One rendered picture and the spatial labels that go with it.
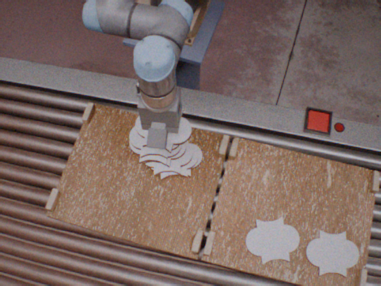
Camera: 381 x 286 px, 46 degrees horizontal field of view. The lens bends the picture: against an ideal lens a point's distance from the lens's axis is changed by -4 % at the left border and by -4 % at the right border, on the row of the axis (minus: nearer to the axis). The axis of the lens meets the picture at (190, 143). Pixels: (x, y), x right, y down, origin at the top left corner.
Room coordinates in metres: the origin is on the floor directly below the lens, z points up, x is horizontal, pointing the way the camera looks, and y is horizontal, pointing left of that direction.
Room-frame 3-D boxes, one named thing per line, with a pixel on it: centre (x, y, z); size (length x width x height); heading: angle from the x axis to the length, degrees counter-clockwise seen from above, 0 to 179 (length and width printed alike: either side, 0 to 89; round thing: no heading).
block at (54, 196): (0.38, 0.36, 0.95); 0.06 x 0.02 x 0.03; 163
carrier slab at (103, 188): (0.45, 0.14, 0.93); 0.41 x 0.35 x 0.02; 73
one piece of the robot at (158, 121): (0.49, 0.07, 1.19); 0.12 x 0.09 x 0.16; 171
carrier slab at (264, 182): (0.33, -0.27, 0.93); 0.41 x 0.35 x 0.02; 74
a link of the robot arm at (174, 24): (0.61, 0.05, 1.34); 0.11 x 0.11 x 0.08; 73
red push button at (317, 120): (0.61, -0.37, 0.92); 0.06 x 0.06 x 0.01; 76
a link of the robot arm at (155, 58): (0.52, 0.06, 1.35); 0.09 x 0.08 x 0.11; 163
